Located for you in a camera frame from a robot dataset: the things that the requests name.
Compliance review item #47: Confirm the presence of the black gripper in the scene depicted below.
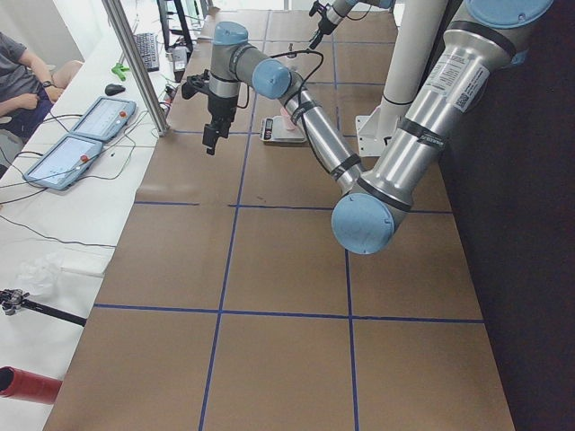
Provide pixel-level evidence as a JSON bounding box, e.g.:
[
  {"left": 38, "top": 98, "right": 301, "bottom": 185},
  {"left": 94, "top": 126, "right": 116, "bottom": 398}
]
[
  {"left": 202, "top": 93, "right": 236, "bottom": 154},
  {"left": 308, "top": 16, "right": 335, "bottom": 49}
]

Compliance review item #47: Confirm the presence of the pink plastic cup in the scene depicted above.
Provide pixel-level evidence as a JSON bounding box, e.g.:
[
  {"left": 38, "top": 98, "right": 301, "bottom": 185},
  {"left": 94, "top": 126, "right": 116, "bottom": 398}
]
[{"left": 280, "top": 107, "right": 297, "bottom": 131}]

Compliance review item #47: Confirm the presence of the clear glass sauce bottle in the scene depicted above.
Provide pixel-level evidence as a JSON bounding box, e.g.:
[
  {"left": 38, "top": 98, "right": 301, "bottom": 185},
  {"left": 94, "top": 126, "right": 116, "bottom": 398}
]
[{"left": 286, "top": 43, "right": 297, "bottom": 59}]

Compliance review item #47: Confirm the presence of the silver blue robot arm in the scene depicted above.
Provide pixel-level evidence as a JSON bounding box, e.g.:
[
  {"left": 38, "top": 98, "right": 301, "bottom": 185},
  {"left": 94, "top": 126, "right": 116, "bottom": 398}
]
[
  {"left": 191, "top": 1, "right": 551, "bottom": 254},
  {"left": 308, "top": 0, "right": 395, "bottom": 49}
]

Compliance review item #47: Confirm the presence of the white digital kitchen scale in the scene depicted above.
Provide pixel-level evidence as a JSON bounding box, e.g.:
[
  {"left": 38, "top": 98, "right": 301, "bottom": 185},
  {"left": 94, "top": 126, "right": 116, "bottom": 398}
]
[{"left": 260, "top": 116, "right": 307, "bottom": 145}]

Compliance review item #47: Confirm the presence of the far blue teach pendant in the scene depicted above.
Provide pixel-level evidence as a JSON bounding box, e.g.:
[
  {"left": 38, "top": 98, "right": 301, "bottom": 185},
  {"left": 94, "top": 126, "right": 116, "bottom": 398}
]
[{"left": 70, "top": 96, "right": 137, "bottom": 143}]

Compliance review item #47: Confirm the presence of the blue teach pendant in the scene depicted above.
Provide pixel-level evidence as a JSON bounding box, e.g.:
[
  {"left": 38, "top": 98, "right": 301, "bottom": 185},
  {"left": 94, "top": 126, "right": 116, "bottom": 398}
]
[
  {"left": 70, "top": 96, "right": 137, "bottom": 143},
  {"left": 22, "top": 134, "right": 103, "bottom": 191}
]

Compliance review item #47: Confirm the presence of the black computer mouse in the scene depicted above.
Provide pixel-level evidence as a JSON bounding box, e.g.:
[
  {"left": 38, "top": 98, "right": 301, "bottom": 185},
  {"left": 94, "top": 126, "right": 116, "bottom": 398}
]
[{"left": 104, "top": 84, "right": 126, "bottom": 96}]

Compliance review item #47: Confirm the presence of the black keyboard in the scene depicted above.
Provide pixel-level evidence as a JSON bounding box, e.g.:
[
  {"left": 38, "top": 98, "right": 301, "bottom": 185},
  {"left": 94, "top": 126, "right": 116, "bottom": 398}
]
[{"left": 134, "top": 32, "right": 160, "bottom": 72}]

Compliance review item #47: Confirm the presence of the green plastic clamp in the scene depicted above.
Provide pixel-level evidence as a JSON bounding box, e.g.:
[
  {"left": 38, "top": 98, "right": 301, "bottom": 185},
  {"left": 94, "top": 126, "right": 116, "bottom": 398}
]
[{"left": 111, "top": 63, "right": 129, "bottom": 82}]

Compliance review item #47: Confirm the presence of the near blue teach pendant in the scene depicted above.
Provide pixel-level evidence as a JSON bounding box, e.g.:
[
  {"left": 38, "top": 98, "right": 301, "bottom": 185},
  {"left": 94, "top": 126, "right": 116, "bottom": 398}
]
[{"left": 22, "top": 134, "right": 103, "bottom": 191}]

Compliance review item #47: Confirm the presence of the seated person in grey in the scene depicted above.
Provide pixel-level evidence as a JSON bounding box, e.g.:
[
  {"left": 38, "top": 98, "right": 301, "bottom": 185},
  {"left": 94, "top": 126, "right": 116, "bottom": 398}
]
[{"left": 1, "top": 34, "right": 84, "bottom": 141}]

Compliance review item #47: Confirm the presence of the crumpled white tissue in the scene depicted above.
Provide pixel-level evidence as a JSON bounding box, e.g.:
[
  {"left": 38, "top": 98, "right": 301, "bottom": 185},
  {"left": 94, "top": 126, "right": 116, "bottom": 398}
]
[{"left": 14, "top": 253, "right": 62, "bottom": 296}]

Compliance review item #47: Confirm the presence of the black tripod rod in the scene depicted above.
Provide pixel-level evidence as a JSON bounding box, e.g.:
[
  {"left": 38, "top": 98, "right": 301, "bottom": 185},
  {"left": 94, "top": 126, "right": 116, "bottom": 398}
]
[{"left": 1, "top": 289, "right": 87, "bottom": 327}]

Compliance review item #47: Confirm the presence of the red cylinder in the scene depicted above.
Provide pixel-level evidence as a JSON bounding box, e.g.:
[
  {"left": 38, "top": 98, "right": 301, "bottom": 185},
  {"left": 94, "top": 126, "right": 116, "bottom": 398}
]
[{"left": 1, "top": 366, "right": 62, "bottom": 405}]

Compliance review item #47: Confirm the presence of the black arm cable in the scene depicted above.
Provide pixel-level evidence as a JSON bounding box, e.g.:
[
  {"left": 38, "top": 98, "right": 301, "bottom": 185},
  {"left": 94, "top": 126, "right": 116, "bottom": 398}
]
[{"left": 235, "top": 49, "right": 325, "bottom": 113}]

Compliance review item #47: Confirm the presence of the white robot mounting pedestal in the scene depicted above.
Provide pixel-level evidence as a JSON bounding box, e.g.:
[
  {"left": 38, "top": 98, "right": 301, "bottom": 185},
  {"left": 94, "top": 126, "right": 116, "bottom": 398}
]
[{"left": 356, "top": 0, "right": 448, "bottom": 157}]

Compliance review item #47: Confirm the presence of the grey aluminium frame post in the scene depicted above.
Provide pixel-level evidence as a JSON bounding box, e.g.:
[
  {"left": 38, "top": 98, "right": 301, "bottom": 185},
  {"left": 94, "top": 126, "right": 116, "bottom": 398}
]
[{"left": 102, "top": 0, "right": 169, "bottom": 136}]

